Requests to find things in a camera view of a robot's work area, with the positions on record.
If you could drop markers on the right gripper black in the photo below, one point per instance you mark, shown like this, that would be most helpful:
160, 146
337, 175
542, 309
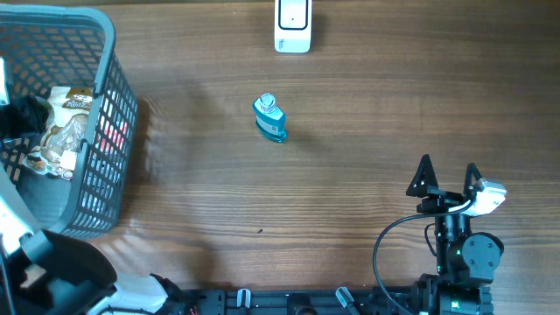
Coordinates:
441, 199

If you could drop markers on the blue mouthwash bottle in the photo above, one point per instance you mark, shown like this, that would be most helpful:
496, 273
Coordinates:
269, 118

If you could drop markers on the red black snack pouch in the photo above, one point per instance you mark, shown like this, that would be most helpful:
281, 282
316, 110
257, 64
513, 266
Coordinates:
113, 137

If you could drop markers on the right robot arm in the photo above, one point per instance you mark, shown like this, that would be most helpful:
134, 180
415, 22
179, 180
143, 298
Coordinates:
466, 261

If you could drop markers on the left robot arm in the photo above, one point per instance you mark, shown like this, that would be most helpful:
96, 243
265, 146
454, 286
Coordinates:
44, 271

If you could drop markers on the white barcode scanner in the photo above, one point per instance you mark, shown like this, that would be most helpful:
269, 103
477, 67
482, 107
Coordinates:
293, 26

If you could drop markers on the beige snack bag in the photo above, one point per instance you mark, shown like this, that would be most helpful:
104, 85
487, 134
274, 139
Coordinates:
56, 152

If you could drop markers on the grey plastic mesh basket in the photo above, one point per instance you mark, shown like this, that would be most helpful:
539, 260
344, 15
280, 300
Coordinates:
46, 47

